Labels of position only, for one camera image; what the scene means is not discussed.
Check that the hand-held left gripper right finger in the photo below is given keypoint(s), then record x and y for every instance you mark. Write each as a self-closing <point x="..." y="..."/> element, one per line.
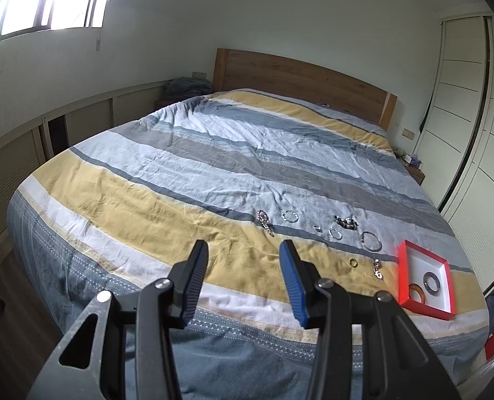
<point x="293" y="283"/>

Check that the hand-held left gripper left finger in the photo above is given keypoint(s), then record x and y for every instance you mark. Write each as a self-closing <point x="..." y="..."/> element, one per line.
<point x="190" y="296"/>

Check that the red jewelry tray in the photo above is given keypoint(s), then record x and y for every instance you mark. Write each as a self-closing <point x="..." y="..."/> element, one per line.
<point x="428" y="264"/>

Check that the thin silver bangle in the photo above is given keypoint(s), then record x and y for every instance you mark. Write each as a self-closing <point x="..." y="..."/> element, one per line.
<point x="362" y="239"/>

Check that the red cloth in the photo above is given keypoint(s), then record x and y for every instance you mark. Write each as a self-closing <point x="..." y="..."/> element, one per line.
<point x="492" y="341"/>

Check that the dark grey bangle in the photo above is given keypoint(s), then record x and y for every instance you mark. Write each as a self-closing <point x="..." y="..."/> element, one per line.
<point x="425" y="280"/>

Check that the amber bangle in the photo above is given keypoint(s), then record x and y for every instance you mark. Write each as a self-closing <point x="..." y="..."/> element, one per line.
<point x="411" y="292"/>

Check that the striped bed with quilt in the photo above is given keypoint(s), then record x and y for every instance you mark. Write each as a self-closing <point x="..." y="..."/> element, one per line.
<point x="188" y="175"/>

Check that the wooden nightstand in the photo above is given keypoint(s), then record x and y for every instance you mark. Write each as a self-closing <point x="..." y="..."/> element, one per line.
<point x="415" y="173"/>

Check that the tissue box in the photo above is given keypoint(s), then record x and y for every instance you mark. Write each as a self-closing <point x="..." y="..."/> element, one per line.
<point x="409" y="159"/>

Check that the wooden headboard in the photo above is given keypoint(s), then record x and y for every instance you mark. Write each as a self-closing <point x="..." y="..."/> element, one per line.
<point x="293" y="75"/>

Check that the window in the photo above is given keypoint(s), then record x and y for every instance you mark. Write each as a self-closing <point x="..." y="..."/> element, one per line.
<point x="43" y="0"/>

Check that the wall outlet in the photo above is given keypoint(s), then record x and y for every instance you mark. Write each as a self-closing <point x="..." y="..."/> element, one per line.
<point x="408" y="134"/>
<point x="199" y="75"/>

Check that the low beige wall cabinet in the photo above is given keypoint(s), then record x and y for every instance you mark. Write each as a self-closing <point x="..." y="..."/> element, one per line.
<point x="18" y="162"/>

